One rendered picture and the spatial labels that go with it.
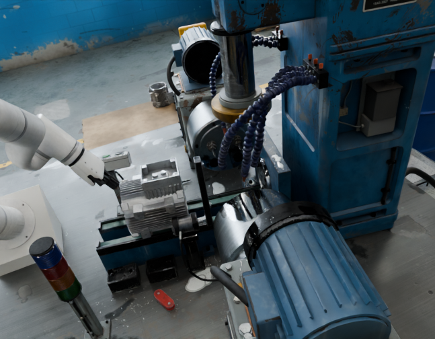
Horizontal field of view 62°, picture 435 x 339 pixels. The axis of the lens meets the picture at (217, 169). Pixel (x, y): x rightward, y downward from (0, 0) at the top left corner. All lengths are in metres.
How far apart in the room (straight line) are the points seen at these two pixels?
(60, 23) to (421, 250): 5.99
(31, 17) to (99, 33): 1.00
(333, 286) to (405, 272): 0.78
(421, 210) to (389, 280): 0.36
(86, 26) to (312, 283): 6.23
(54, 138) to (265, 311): 0.81
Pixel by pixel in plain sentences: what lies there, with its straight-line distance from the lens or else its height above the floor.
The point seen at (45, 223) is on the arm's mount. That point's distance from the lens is 1.54.
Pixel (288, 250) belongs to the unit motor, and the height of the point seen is 1.35.
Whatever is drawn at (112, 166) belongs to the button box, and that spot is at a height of 1.05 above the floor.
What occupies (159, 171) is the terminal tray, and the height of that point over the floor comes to 1.11.
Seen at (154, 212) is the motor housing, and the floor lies 1.04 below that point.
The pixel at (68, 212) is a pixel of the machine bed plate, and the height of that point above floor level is 0.80.
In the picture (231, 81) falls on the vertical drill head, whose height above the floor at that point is 1.41.
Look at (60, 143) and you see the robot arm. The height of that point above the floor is 1.30.
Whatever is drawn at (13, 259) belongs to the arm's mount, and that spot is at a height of 0.86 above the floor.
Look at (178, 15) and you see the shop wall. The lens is 6.83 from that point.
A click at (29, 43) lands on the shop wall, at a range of 6.64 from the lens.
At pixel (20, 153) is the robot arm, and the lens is 1.10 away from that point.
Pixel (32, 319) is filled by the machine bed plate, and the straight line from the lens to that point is 1.43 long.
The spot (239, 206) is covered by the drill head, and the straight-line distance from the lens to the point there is 0.99.
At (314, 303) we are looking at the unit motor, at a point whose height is 1.35.
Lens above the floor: 1.84
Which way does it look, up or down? 37 degrees down
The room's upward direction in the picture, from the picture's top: 9 degrees counter-clockwise
